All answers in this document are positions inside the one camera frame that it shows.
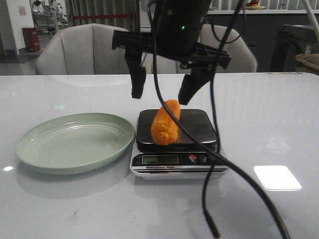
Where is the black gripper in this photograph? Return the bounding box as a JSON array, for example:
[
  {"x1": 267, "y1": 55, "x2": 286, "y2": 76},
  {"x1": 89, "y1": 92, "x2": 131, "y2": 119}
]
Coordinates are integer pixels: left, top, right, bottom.
[{"x1": 112, "y1": 21, "x2": 231, "y2": 105}]

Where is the orange corn cob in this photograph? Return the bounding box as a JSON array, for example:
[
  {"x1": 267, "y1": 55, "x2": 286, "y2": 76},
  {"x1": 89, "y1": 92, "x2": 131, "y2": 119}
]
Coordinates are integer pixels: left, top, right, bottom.
[{"x1": 151, "y1": 100, "x2": 181, "y2": 145}]

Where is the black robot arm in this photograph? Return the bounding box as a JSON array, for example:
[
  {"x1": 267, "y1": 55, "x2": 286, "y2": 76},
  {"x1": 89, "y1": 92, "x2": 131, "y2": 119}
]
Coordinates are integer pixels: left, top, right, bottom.
[{"x1": 112, "y1": 0, "x2": 231, "y2": 105}]

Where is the red barrier bar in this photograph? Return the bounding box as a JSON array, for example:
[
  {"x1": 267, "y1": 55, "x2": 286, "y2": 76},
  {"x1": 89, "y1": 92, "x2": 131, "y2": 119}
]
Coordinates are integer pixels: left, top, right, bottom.
[{"x1": 73, "y1": 13, "x2": 134, "y2": 20}]

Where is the right grey upholstered chair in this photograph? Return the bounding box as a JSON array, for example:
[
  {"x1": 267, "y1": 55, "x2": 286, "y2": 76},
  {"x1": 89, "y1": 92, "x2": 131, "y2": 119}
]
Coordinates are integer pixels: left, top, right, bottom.
[{"x1": 157, "y1": 24, "x2": 258, "y2": 74}]

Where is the grey upholstered chair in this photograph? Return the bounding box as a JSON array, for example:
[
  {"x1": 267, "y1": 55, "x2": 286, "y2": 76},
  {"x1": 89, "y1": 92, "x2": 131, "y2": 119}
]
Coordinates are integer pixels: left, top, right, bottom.
[
  {"x1": 157, "y1": 24, "x2": 258, "y2": 74},
  {"x1": 35, "y1": 23, "x2": 129, "y2": 75}
]

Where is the left grey upholstered chair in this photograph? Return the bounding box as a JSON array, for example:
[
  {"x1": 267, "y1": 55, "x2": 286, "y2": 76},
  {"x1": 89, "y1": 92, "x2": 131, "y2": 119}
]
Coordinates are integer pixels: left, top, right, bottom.
[{"x1": 35, "y1": 23, "x2": 129, "y2": 75}]

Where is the digital kitchen scale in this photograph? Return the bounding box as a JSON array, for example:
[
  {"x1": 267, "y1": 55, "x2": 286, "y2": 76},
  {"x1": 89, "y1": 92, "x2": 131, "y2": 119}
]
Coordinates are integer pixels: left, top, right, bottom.
[{"x1": 130, "y1": 109, "x2": 217, "y2": 180}]

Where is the fruit plate on counter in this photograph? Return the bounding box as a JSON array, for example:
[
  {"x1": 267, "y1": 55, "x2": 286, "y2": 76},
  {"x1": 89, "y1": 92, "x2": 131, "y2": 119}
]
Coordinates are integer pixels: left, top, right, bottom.
[{"x1": 244, "y1": 0, "x2": 266, "y2": 10}]

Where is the dark grey counter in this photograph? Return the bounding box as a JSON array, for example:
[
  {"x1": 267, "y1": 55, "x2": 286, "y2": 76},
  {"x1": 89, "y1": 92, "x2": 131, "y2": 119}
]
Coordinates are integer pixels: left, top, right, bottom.
[{"x1": 206, "y1": 9, "x2": 319, "y2": 73}]

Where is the light green plate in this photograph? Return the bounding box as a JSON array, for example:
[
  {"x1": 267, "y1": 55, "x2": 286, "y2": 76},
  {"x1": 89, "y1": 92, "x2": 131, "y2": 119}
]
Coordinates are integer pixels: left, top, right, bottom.
[{"x1": 15, "y1": 113, "x2": 135, "y2": 175}]

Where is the dark appliance at right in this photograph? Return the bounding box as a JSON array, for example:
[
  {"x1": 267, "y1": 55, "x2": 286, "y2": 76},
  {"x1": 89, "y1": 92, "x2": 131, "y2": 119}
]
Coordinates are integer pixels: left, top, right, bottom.
[{"x1": 270, "y1": 24, "x2": 317, "y2": 72}]

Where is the red bin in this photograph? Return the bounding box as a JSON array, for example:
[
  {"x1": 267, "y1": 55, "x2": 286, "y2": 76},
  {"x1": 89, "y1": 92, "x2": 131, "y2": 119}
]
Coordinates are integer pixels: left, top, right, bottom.
[{"x1": 22, "y1": 27, "x2": 40, "y2": 52}]

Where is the beige cushion at right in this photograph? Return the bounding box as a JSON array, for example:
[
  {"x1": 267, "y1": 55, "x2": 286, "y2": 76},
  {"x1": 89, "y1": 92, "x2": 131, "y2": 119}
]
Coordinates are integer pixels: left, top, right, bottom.
[{"x1": 296, "y1": 53, "x2": 319, "y2": 75}]

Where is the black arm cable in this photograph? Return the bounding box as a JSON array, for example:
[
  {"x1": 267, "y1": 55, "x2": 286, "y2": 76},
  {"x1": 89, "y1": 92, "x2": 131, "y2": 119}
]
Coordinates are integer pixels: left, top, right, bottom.
[{"x1": 152, "y1": 0, "x2": 292, "y2": 239}]

